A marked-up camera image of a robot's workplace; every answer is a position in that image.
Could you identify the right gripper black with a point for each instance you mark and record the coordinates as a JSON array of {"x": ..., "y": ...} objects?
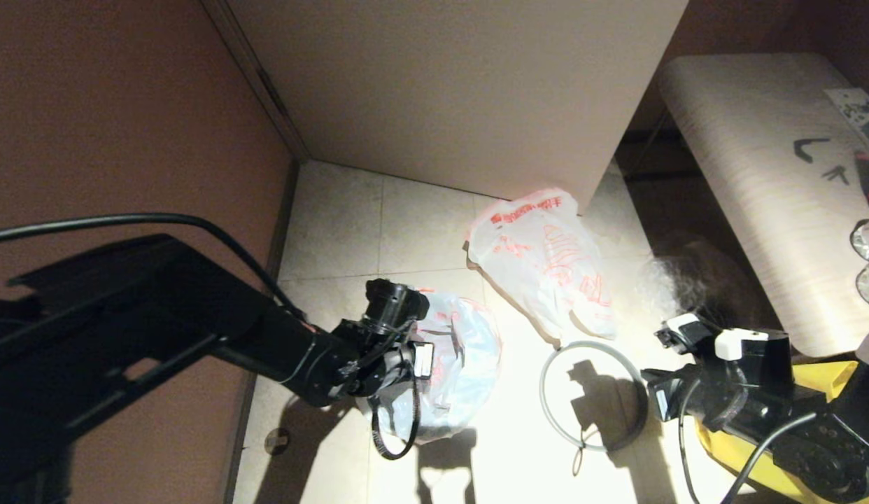
[{"x": 749, "y": 392}]

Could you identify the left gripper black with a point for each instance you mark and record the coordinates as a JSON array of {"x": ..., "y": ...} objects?
[{"x": 378, "y": 350}]

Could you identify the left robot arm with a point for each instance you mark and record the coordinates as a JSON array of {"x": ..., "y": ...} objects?
[{"x": 126, "y": 336}]

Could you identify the yellow plastic bag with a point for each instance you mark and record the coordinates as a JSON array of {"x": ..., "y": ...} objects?
[{"x": 742, "y": 455}]

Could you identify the crumpled clear plastic bag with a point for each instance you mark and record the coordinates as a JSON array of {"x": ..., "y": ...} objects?
[{"x": 669, "y": 287}]

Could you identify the dark baseboard strip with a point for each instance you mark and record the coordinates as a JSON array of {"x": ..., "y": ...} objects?
[{"x": 284, "y": 224}]

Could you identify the white wood-grain table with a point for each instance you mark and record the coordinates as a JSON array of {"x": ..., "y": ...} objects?
[{"x": 742, "y": 140}]

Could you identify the black metal table leg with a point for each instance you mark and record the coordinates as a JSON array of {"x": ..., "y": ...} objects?
[{"x": 648, "y": 150}]

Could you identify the printed paper sheet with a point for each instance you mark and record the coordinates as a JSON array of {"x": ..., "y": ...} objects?
[{"x": 860, "y": 114}]

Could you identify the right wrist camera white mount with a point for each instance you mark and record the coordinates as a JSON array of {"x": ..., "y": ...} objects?
[{"x": 714, "y": 339}]

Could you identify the small black forked bracket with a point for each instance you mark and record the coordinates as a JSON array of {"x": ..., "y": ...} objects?
[{"x": 837, "y": 175}]

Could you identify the black angle bracket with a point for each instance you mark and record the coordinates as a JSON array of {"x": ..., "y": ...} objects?
[{"x": 802, "y": 149}]

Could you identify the dark door frame strip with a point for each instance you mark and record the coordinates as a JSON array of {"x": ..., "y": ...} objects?
[{"x": 266, "y": 91}]

